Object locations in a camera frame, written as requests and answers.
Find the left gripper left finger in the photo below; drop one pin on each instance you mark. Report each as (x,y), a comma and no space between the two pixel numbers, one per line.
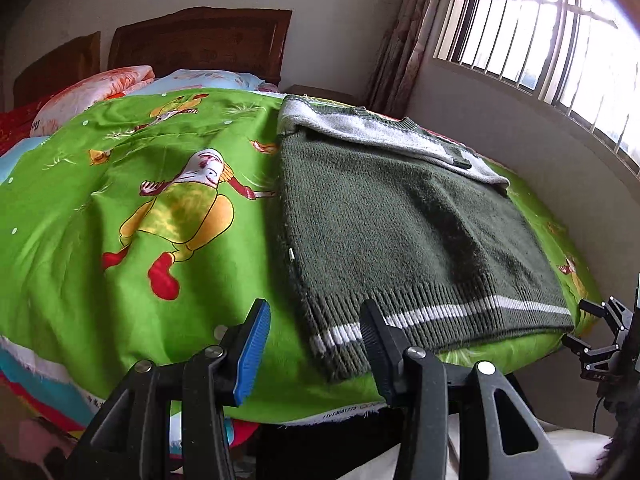
(128,438)

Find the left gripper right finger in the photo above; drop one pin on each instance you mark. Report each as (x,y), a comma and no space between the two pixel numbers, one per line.
(499,436)

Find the green and white knit sweater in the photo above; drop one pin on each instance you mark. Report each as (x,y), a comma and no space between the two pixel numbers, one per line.
(378,208)

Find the green cartoon bed sheet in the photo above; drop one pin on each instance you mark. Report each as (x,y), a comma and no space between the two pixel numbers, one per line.
(147,225)

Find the barred window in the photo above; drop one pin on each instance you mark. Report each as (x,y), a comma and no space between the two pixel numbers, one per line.
(580,57)

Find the pink floral pillow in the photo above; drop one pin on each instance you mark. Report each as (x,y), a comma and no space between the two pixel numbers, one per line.
(75,99)

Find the pink floral curtain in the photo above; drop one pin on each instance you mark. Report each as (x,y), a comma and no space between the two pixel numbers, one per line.
(400,57)

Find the wooden nightstand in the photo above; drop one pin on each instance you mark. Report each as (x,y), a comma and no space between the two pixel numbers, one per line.
(322,93)

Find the wooden headboard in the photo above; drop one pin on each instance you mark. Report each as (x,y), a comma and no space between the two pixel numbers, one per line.
(204,38)

